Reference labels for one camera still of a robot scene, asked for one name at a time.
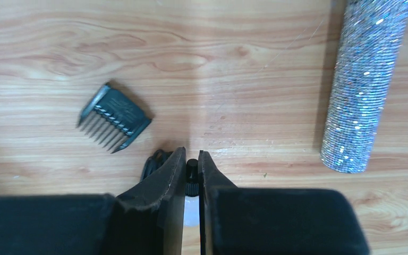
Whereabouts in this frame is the glittery silver cylinder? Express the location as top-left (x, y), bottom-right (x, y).
top-left (320, 0), bottom-right (408, 174)

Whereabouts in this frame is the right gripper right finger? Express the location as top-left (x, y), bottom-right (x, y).
top-left (198, 151), bottom-right (370, 254)

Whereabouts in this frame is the small clear oil bottle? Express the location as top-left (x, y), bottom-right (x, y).
top-left (183, 159), bottom-right (200, 227)

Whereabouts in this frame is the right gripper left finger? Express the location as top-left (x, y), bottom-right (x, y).
top-left (0, 147), bottom-right (186, 254)

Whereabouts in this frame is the black clipper guard comb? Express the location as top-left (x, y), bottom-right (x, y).
top-left (76, 82), bottom-right (152, 154)

